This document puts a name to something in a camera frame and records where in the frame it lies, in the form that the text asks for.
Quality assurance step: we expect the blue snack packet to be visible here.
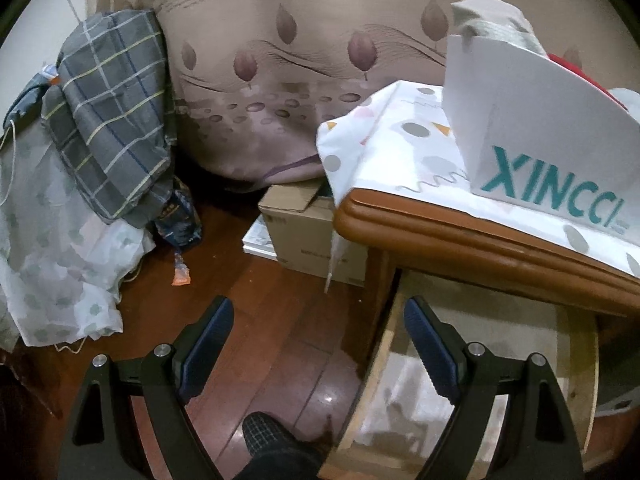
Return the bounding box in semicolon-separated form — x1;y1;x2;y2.
154;187;203;248

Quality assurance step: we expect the white patterned cloth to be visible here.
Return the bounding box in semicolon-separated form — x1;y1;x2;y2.
316;80;640;281

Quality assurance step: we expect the white sheer leaf-print cloth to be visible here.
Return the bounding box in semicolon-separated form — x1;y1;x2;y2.
0;115;156;348

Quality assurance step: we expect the grey plaid cloth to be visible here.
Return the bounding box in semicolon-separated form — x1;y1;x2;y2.
2;9;176;226

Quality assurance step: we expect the cardboard box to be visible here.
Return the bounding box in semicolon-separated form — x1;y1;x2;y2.
257;180;368;288

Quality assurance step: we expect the white flat box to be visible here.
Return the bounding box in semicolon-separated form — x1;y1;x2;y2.
242;220;281;261

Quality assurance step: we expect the person's foot in plaid slipper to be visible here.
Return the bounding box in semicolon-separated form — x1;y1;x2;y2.
220;411;326;480

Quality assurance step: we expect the wooden nightstand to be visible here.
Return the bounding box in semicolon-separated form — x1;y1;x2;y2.
334;187;640;361

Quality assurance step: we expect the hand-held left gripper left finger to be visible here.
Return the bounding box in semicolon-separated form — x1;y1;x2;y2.
57;296;236;480

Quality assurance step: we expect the grey white underwear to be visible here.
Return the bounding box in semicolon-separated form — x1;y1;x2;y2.
450;0;550;58

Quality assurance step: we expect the small orange wrapper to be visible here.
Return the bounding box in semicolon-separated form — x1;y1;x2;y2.
171;252;192;287

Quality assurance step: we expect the white shoe box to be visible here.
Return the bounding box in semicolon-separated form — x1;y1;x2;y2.
444;30;640;233

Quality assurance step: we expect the wooden drawer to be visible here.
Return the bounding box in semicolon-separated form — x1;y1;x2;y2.
320;270;601;480

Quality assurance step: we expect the red underwear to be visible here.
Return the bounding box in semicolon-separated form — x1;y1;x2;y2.
547;52;632;111

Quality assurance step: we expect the white paper bag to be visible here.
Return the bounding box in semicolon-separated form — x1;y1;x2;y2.
322;232;346;293

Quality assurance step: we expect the beige leaf pattern curtain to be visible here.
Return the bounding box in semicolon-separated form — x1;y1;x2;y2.
85;0;640;186

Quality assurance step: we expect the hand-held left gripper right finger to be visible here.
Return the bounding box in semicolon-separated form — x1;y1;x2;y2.
403;296;586;480

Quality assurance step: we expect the blue grey cloth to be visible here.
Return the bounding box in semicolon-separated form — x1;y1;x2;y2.
2;72;58;128

